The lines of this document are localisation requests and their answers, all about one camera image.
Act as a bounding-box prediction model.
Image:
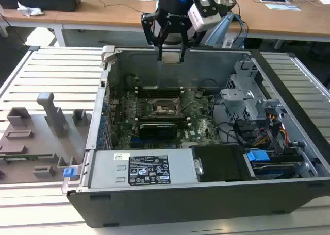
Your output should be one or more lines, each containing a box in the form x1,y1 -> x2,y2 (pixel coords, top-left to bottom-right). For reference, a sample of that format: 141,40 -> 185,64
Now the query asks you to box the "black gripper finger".
173,22 -> 206,64
140,11 -> 173,63

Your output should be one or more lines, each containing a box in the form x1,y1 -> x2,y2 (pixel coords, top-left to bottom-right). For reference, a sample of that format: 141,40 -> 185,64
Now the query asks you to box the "silver CPU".
161,51 -> 182,64

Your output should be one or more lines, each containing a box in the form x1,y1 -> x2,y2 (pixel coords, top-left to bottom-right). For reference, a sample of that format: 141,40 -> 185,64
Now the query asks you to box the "black RAM slot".
136,91 -> 184,95
136,94 -> 184,98
136,87 -> 184,91
138,115 -> 191,120
136,89 -> 184,93
138,121 -> 191,126
138,118 -> 191,123

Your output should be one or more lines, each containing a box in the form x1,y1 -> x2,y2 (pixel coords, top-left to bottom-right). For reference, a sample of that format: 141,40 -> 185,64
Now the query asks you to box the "CPU socket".
144,98 -> 186,119

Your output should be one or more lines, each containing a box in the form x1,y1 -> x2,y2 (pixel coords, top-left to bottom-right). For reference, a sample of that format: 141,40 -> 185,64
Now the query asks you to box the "wooden desk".
55,0 -> 159,32
0,8 -> 64,47
229,0 -> 330,50

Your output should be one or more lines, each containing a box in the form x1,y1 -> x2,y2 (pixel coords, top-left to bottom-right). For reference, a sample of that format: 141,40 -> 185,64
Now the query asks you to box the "silver metal drive cage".
220,59 -> 284,122

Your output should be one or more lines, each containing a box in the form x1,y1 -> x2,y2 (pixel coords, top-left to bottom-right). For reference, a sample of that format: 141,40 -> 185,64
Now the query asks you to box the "green motherboard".
109,87 -> 222,150

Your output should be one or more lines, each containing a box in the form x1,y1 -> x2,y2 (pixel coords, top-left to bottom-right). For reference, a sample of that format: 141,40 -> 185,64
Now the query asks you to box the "black graphics card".
139,123 -> 178,143

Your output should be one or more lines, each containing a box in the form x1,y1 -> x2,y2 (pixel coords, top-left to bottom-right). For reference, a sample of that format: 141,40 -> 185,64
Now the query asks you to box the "pale blue paper sheet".
265,3 -> 302,11

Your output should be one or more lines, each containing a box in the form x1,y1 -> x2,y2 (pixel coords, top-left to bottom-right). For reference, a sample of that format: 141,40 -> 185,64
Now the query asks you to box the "crumpled white paper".
16,1 -> 44,17

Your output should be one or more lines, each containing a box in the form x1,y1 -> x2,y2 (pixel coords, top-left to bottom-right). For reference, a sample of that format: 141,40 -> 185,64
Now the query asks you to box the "black plastic shroud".
192,145 -> 256,183

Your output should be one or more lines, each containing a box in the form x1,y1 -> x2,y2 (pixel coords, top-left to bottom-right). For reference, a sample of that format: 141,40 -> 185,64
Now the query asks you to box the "hard disk in blue carrier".
244,148 -> 305,180

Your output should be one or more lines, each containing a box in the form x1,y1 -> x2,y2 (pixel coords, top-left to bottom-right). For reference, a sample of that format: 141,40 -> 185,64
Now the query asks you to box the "grey power supply unit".
89,149 -> 199,189

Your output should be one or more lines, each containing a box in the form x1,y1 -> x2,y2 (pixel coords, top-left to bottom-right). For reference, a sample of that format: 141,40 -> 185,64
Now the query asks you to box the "grey parts rack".
0,92 -> 90,186

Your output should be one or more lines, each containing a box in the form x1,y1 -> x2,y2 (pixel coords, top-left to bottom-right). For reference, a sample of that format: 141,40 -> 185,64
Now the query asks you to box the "black open PC case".
61,45 -> 330,228

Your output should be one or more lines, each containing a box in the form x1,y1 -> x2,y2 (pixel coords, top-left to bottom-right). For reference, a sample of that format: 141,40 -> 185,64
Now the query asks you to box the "blue plastic case latch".
63,167 -> 79,180

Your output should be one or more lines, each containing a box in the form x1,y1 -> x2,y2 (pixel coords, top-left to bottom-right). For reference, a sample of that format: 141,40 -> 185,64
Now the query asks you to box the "green RAM stick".
0,154 -> 54,160

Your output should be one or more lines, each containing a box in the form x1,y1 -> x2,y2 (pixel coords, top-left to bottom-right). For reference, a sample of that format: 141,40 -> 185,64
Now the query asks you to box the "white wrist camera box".
187,3 -> 222,32

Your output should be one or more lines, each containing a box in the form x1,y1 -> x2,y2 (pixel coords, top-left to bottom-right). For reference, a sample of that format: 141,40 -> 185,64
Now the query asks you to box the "black camera bracket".
192,0 -> 220,18

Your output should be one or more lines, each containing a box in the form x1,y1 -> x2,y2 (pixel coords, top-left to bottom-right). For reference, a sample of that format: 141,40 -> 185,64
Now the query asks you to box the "blue cable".
232,13 -> 249,49

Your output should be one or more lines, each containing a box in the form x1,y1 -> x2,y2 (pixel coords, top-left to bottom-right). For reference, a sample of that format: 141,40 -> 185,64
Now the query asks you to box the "coloured wire bundle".
255,113 -> 292,148

